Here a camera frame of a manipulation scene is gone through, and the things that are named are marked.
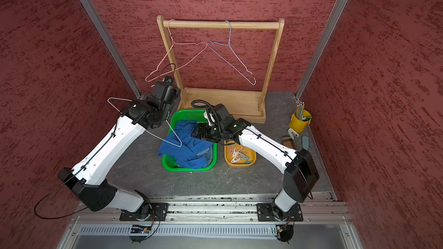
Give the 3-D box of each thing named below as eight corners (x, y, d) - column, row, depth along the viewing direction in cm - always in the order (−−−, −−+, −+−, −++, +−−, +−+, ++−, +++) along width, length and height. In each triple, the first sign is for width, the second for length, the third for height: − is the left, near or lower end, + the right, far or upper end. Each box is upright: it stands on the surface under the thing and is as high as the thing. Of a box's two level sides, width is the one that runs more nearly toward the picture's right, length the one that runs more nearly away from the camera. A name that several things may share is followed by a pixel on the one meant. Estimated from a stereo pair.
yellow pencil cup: (291, 132, 102) (297, 121, 92) (287, 121, 107) (293, 109, 98) (306, 132, 102) (314, 121, 92) (302, 121, 107) (310, 109, 98)
